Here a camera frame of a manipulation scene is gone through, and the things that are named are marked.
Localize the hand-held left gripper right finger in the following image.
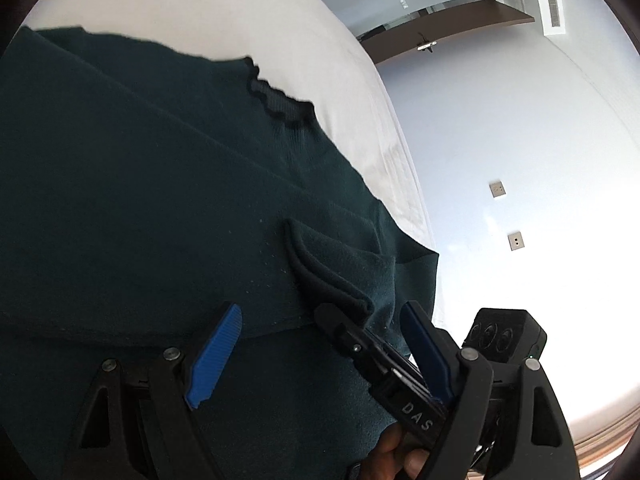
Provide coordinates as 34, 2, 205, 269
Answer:
400, 301, 583, 480

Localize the dark green sweater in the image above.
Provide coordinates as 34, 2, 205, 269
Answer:
0, 25, 441, 480

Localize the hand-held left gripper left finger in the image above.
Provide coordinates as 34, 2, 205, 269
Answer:
62, 302, 243, 480

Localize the brown door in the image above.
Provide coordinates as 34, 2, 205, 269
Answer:
356, 0, 536, 64

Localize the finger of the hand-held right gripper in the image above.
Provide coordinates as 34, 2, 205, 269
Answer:
314, 302, 423, 392

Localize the person's right hand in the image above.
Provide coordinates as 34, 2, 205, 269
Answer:
361, 429, 437, 480

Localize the bed with white sheet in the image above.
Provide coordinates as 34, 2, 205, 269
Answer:
20, 0, 453, 328

